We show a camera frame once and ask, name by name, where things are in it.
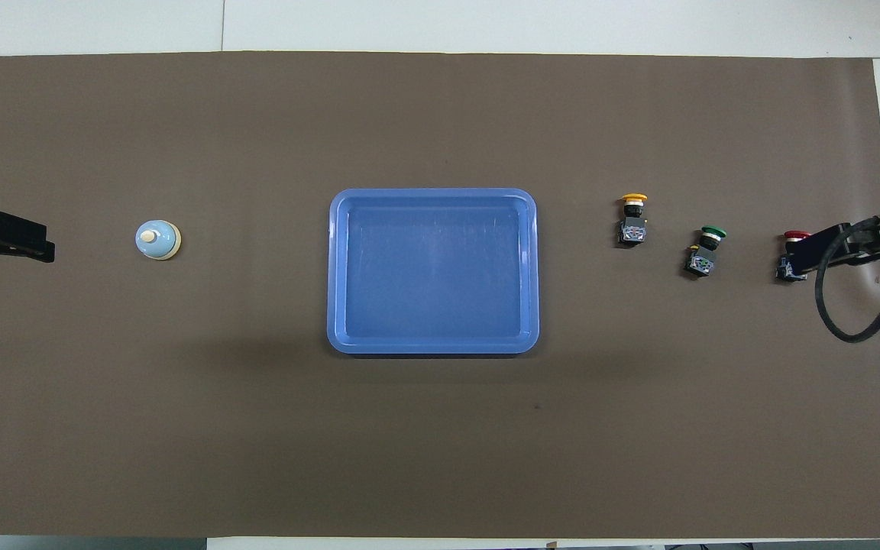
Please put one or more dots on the red push button switch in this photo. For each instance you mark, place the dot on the red push button switch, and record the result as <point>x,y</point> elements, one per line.
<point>796,235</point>

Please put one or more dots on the green push button switch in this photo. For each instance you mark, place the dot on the green push button switch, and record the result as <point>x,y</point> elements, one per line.
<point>703,260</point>

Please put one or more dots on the light blue call bell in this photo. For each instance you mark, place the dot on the light blue call bell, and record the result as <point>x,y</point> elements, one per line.
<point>157,239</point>

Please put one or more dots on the yellow push button switch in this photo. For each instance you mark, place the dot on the yellow push button switch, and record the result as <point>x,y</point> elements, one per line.
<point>631,229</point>

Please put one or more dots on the blue plastic tray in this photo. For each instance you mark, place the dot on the blue plastic tray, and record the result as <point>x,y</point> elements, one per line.
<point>432,271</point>

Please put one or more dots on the brown table mat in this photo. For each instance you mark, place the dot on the brown table mat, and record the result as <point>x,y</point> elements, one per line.
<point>180,420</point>

